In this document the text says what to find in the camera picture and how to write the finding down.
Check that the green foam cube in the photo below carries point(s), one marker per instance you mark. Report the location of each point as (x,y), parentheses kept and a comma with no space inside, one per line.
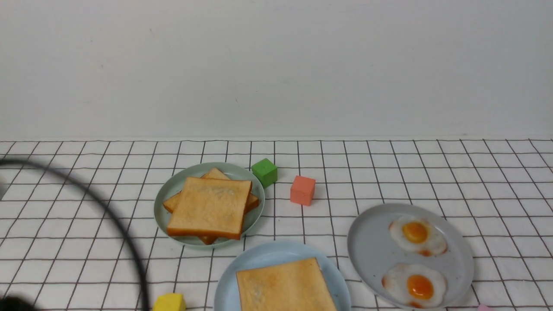
(266,172)

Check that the orange foam cube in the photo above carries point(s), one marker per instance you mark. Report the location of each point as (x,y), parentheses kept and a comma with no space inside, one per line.
(302,190)

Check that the grey speckled plate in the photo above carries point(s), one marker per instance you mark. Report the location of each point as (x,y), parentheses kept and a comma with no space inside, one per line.
(373,252)

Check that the light blue plate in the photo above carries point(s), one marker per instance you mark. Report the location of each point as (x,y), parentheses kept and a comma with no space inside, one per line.
(277,252)

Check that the fried egg back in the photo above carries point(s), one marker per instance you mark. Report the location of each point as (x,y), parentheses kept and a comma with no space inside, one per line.
(417,235)

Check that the fried egg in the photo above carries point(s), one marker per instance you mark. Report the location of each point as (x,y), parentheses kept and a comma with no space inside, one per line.
(415,285)
(417,235)

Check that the yellow foam cube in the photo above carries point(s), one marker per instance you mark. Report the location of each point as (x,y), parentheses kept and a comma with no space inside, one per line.
(170,302)

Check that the fried egg front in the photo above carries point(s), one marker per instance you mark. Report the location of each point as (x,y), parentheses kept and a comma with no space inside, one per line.
(415,285)

